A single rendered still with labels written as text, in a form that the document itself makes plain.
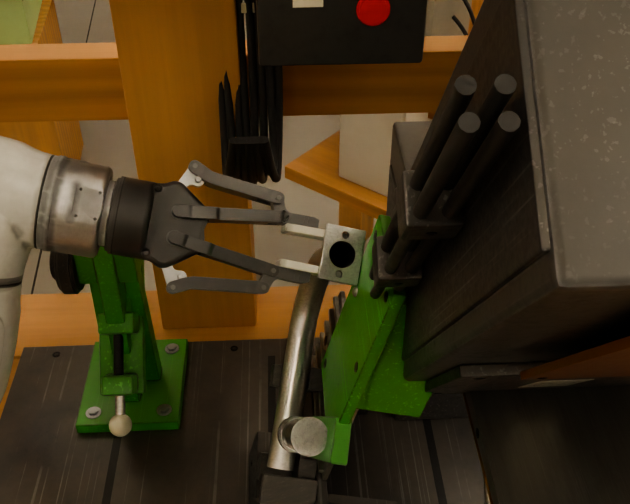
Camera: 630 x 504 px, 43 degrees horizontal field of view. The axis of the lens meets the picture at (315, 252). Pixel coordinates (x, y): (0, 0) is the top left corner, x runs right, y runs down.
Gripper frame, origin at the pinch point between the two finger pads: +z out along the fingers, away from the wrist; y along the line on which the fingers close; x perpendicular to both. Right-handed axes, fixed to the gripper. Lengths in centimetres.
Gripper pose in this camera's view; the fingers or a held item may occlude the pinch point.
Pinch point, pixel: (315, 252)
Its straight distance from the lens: 79.9
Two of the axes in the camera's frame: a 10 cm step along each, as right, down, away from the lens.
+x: -2.1, 0.8, 9.7
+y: 1.6, -9.8, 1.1
